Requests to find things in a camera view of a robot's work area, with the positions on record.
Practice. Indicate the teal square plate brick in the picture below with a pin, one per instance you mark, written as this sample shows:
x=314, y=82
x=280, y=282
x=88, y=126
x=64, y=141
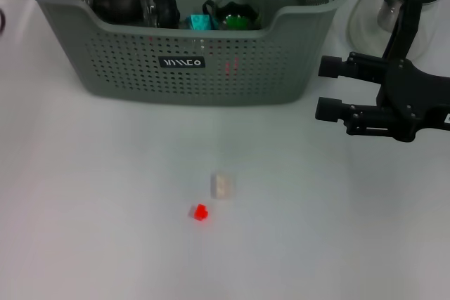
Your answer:
x=201, y=22

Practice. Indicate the green building brick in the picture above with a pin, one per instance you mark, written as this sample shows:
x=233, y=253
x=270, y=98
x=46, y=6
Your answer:
x=236, y=21

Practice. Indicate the translucent white building brick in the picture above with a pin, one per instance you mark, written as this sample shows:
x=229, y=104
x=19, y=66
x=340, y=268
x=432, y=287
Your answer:
x=222, y=186

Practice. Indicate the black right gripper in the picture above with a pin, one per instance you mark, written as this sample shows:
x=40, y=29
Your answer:
x=411, y=94

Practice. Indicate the small red building brick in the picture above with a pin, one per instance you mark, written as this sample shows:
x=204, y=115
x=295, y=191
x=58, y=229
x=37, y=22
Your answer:
x=200, y=212

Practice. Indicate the grey perforated storage bin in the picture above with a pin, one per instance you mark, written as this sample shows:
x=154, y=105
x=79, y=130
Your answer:
x=225, y=78

